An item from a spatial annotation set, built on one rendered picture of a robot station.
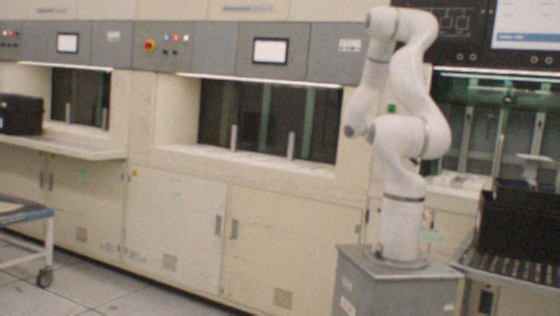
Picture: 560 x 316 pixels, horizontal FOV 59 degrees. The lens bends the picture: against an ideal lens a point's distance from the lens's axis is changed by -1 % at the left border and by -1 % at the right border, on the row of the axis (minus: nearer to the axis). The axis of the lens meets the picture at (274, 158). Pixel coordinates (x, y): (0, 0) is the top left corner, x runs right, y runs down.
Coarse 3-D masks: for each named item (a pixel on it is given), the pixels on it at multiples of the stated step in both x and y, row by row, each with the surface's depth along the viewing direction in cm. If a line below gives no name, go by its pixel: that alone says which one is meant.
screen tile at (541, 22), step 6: (540, 0) 183; (546, 0) 183; (552, 0) 182; (558, 0) 181; (540, 6) 184; (546, 6) 183; (552, 6) 182; (558, 6) 181; (546, 12) 183; (552, 12) 182; (558, 12) 181; (540, 18) 184; (546, 18) 183; (552, 18) 182; (558, 18) 181; (540, 24) 184; (546, 24) 183; (552, 24) 182; (558, 24) 181
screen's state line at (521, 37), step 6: (498, 36) 191; (504, 36) 190; (510, 36) 189; (516, 36) 188; (522, 36) 187; (528, 36) 186; (534, 36) 185; (540, 36) 184; (546, 36) 183; (552, 36) 182; (558, 36) 181
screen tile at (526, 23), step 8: (512, 0) 188; (520, 0) 187; (528, 0) 185; (536, 0) 184; (504, 8) 190; (512, 8) 188; (520, 8) 187; (528, 8) 186; (528, 16) 186; (504, 24) 190; (512, 24) 189; (520, 24) 187; (528, 24) 186
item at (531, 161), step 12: (528, 156) 161; (540, 156) 166; (528, 168) 164; (492, 180) 178; (504, 180) 177; (516, 180) 176; (528, 180) 161; (492, 192) 173; (504, 192) 159; (516, 192) 157; (528, 192) 156; (540, 192) 154; (552, 192) 154; (516, 204) 158; (528, 204) 157; (540, 204) 155; (552, 204) 154
